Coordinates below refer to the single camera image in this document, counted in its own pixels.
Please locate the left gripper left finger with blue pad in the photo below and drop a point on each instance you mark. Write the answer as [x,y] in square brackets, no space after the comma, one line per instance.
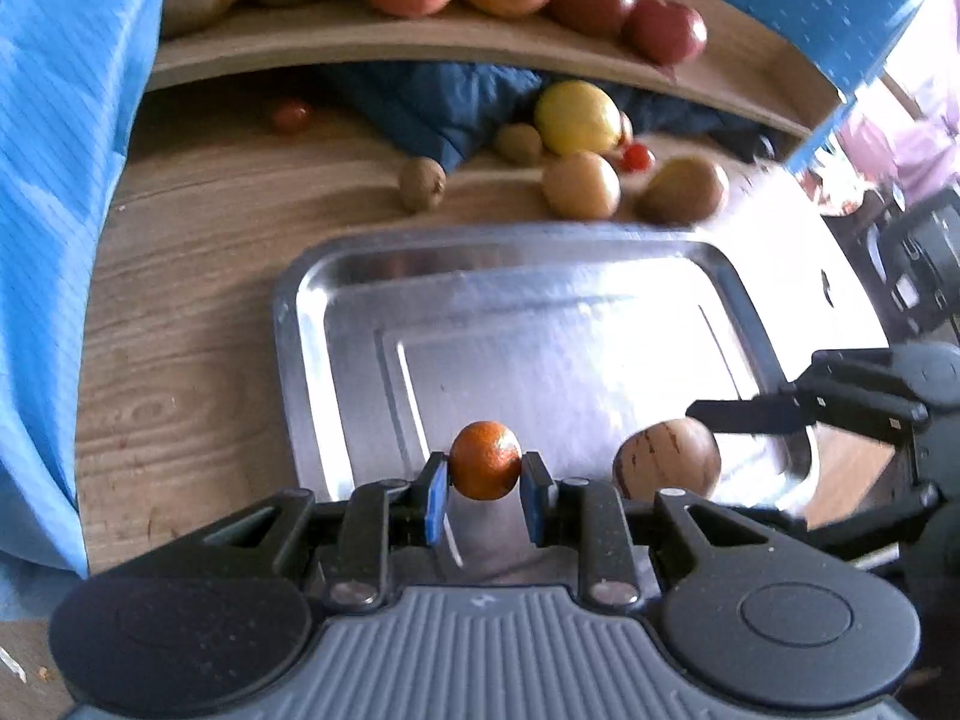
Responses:
[388,537]

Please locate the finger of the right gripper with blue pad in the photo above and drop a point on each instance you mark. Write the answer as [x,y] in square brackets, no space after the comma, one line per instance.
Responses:
[766,414]

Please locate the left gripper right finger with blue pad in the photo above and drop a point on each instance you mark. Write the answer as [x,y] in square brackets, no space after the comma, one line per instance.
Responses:
[585,516]

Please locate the small orange tangerine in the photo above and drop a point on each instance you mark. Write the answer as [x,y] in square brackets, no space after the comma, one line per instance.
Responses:
[485,460]

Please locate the orange green mango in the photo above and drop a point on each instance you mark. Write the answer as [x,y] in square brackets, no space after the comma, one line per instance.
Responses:
[685,191]

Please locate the yellow lemon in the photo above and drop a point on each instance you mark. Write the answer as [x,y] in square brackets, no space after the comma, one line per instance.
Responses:
[575,116]

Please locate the steel baking tray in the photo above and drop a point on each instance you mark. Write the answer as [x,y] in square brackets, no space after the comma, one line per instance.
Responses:
[573,335]

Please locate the pink bedding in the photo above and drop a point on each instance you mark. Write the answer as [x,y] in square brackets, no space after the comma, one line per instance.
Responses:
[917,150]

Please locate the cherry tomato near lemon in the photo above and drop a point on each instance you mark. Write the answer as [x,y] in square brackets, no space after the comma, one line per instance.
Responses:
[636,157]

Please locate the pale round orange fruit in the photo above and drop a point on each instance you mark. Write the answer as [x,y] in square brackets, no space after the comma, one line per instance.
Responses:
[582,187]

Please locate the small brown kiwi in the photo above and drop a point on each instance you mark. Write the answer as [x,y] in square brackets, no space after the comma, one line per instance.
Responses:
[421,185]

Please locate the wooden shelf riser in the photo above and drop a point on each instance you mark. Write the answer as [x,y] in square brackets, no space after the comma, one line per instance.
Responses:
[747,69]

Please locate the dark blue quilted jacket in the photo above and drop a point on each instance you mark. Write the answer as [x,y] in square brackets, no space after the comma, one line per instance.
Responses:
[448,111]

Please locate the dark red apple rightmost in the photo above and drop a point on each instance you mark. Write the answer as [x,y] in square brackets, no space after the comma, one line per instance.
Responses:
[664,32]

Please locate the cherry tomato under shelf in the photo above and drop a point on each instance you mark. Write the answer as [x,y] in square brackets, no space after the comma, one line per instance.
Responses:
[290,117]

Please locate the light blue garment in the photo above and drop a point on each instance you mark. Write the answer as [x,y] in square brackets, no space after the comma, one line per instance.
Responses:
[73,77]

